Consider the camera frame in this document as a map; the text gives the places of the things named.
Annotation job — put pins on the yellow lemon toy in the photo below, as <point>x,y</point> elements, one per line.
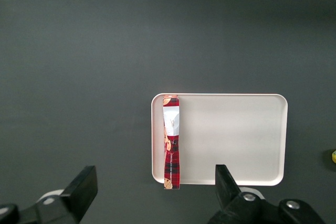
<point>334,155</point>

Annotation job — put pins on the red plaid cookie box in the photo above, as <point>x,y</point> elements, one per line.
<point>172,129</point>

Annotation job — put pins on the white rectangular tray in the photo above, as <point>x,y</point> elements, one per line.
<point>231,140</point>

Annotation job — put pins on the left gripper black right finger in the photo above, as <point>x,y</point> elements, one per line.
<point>231,203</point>

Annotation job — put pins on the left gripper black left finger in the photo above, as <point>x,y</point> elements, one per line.
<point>76,197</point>

